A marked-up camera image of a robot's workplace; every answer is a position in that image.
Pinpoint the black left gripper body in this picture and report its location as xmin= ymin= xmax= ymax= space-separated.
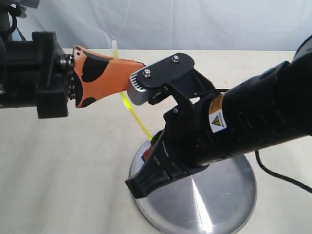
xmin=0 ymin=32 xmax=74 ymax=119

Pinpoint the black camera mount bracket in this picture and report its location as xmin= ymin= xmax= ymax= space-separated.
xmin=144 ymin=52 xmax=219 ymax=114

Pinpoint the round silver metal plate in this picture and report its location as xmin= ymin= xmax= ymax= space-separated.
xmin=133 ymin=155 xmax=257 ymax=234

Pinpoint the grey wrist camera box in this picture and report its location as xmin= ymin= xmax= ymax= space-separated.
xmin=126 ymin=59 xmax=163 ymax=106

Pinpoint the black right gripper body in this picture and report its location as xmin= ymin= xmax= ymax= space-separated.
xmin=146 ymin=107 xmax=230 ymax=182

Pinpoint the yellow plastic stick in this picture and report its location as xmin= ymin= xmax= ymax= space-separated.
xmin=112 ymin=40 xmax=152 ymax=141

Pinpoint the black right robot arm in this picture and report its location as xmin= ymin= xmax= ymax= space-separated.
xmin=126 ymin=38 xmax=312 ymax=198

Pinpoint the black cable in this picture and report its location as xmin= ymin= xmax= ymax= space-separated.
xmin=255 ymin=150 xmax=312 ymax=192

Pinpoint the white backdrop cloth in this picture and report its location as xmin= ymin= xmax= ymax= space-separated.
xmin=12 ymin=0 xmax=312 ymax=50

